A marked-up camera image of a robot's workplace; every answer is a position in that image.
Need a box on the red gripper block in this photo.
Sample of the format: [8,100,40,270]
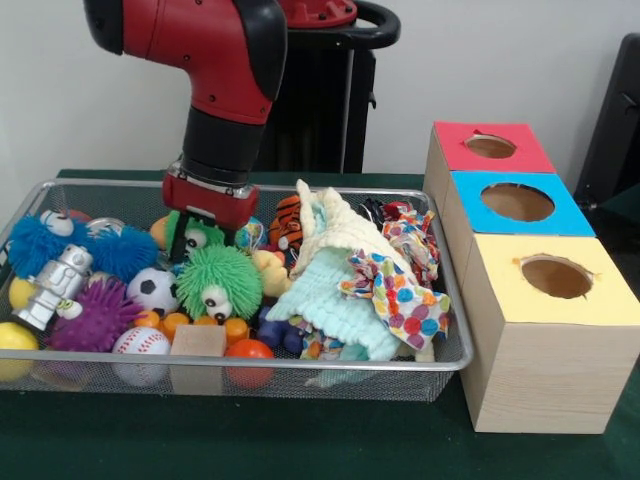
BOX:
[162,165,261,266]

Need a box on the green spiky ball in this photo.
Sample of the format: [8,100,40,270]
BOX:
[176,245,264,323]
[165,210,226,263]

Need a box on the yellow duck plush toy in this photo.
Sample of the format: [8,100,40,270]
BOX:
[252,250,294,299]

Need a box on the tiger striped toy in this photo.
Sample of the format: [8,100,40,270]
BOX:
[268,195,303,251]

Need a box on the red maraca rattle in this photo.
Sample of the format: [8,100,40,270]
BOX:
[224,338,276,389]

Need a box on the mint knitted cloth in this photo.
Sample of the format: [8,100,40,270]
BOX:
[265,248,403,363]

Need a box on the cream knitted cloth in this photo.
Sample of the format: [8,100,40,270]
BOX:
[290,179,421,291]

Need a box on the multicoloured patterned cloth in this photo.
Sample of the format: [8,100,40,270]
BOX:
[338,250,453,353]

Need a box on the clear shallow mesh bin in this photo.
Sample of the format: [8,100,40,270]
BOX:
[0,178,475,404]

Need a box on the wooden box with three holes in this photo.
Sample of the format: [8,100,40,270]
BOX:
[423,121,640,435]

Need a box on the black white soccer ball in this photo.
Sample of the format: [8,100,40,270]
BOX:
[126,266,181,313]

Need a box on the blue spiky ball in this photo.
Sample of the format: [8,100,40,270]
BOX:
[90,226,159,283]
[5,212,96,279]

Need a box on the silver drink can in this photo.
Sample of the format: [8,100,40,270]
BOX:
[85,216,129,239]

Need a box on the flat wooden block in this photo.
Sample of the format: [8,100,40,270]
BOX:
[170,324,229,396]

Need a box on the white baseball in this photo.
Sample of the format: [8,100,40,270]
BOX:
[112,326,172,387]

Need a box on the purple monster toy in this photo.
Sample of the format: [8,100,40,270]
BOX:
[48,280,146,353]

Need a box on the silver toy robot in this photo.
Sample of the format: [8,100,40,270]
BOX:
[12,243,94,333]

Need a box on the yellow ball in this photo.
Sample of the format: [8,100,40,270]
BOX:
[8,276,37,311]
[0,322,41,381]

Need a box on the dark green tablecloth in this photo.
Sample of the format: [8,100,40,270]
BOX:
[0,168,640,480]

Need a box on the black panel stand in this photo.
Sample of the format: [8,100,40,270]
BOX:
[573,33,640,236]

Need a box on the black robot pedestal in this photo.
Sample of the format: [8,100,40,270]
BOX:
[255,0,401,173]

